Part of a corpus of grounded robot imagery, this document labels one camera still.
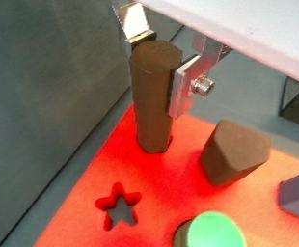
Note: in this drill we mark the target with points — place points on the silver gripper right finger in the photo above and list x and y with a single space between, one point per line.
189 79

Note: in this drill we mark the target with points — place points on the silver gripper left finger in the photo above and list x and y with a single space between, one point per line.
134 30

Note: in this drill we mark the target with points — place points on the brown hexagon peg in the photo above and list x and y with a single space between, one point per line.
153 60

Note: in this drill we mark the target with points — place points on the red shape sorter board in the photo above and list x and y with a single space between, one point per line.
133 196

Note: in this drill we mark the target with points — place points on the brown heart shaped peg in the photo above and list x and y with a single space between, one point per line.
234 151

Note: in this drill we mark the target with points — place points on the tall brown cylinder peg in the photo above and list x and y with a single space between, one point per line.
210 229

